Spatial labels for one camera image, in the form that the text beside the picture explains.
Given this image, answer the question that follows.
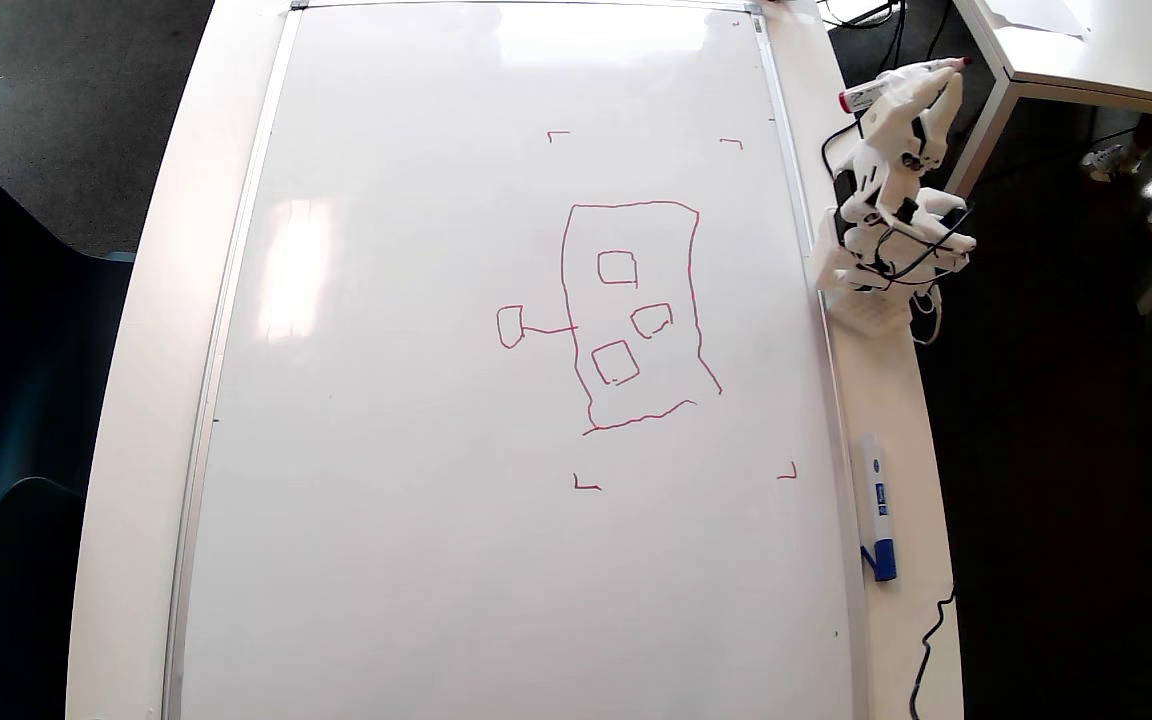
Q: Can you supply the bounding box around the dark blue chair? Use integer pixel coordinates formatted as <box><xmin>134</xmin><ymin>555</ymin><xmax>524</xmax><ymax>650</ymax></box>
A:
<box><xmin>0</xmin><ymin>478</ymin><xmax>87</xmax><ymax>720</ymax></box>
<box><xmin>0</xmin><ymin>135</ymin><xmax>137</xmax><ymax>546</ymax></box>

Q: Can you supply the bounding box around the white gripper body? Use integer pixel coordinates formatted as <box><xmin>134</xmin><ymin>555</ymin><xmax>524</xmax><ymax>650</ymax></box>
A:
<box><xmin>856</xmin><ymin>95</ymin><xmax>937</xmax><ymax>171</ymax></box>

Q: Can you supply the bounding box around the thin black floor cable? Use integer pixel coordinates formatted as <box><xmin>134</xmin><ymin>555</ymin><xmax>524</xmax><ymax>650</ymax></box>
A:
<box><xmin>976</xmin><ymin>122</ymin><xmax>1137</xmax><ymax>186</ymax></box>

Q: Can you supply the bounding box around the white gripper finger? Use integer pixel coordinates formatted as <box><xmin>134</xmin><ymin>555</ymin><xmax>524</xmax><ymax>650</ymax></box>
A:
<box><xmin>876</xmin><ymin>66</ymin><xmax>947</xmax><ymax>109</ymax></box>
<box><xmin>916</xmin><ymin>72</ymin><xmax>965</xmax><ymax>166</ymax></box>

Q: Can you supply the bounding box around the white side table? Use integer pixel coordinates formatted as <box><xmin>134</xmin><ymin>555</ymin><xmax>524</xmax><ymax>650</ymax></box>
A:
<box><xmin>921</xmin><ymin>0</ymin><xmax>1152</xmax><ymax>316</ymax></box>

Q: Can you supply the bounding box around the blue whiteboard marker pen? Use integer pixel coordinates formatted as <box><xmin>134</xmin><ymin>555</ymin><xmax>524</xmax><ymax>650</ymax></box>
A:
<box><xmin>858</xmin><ymin>432</ymin><xmax>899</xmax><ymax>583</ymax></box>

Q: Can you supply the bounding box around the white whiteboard with metal frame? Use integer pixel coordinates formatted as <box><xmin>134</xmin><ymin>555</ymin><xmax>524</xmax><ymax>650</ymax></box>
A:
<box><xmin>161</xmin><ymin>0</ymin><xmax>872</xmax><ymax>720</ymax></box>

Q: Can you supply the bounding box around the red whiteboard marker pen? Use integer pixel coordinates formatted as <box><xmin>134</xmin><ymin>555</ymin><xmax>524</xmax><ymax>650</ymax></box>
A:
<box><xmin>838</xmin><ymin>56</ymin><xmax>973</xmax><ymax>115</ymax></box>

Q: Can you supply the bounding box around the black camera cable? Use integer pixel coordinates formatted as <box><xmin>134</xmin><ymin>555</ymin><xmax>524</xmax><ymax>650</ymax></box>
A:
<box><xmin>820</xmin><ymin>118</ymin><xmax>977</xmax><ymax>291</ymax></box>

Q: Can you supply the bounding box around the thin black hanging cable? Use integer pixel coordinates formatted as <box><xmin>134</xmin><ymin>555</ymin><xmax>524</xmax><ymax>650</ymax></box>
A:
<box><xmin>884</xmin><ymin>0</ymin><xmax>909</xmax><ymax>73</ymax></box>

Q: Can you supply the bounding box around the white cable at arm base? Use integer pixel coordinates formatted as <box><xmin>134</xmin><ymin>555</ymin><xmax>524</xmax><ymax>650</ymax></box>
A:
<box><xmin>911</xmin><ymin>283</ymin><xmax>943</xmax><ymax>347</ymax></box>

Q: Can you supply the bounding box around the black hanging cable with plug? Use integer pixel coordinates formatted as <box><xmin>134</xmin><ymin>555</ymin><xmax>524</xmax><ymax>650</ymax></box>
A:
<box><xmin>921</xmin><ymin>0</ymin><xmax>953</xmax><ymax>61</ymax></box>

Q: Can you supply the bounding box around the black power cable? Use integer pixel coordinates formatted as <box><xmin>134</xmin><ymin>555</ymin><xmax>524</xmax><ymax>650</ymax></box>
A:
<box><xmin>908</xmin><ymin>585</ymin><xmax>957</xmax><ymax>720</ymax></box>

